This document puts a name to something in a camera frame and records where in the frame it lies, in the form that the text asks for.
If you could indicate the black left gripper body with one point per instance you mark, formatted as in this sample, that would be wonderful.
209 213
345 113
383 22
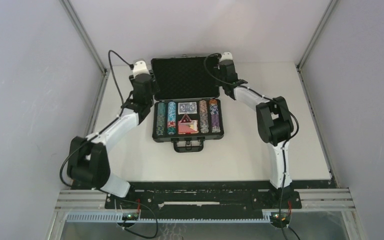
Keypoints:
150 101

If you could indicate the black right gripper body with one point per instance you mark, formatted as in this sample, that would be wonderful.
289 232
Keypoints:
221 79

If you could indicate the black poker chip case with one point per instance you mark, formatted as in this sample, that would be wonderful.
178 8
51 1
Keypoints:
186 79

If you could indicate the blue playing card deck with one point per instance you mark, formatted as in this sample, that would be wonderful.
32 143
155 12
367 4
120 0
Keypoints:
187 108

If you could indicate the red triangular dealer button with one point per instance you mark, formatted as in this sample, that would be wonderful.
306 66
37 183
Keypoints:
185 119

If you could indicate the red playing card deck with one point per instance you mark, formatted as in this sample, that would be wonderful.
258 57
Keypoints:
188 127

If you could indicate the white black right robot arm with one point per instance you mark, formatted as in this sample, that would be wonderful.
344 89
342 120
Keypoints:
274 121

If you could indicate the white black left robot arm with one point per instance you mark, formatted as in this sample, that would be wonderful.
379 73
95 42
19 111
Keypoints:
88 159

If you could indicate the light blue red chip row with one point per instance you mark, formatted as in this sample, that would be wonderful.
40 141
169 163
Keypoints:
171 118

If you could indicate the blue purple poker chip row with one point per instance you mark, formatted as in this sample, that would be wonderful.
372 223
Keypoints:
214 113

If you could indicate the green poker chip row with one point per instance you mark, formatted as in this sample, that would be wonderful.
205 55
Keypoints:
160 119

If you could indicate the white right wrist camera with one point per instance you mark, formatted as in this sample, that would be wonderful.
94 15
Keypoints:
225 57

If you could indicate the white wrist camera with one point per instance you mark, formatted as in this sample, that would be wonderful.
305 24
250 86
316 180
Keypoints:
225 57
140 67

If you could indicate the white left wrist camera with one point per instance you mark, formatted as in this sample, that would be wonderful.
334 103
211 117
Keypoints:
140 67

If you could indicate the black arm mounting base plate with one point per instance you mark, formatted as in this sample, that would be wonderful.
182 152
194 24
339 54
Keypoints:
225 212

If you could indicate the aluminium frame rail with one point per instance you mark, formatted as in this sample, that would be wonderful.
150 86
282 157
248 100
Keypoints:
339 199

